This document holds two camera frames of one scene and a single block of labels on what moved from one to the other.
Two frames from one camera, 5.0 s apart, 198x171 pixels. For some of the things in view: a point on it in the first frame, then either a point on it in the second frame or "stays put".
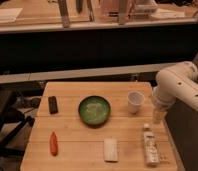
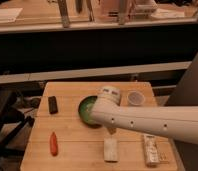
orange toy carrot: [53, 144] stays put
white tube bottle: [151, 146] stays put
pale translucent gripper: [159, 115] -> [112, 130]
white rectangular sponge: [111, 150] stays put
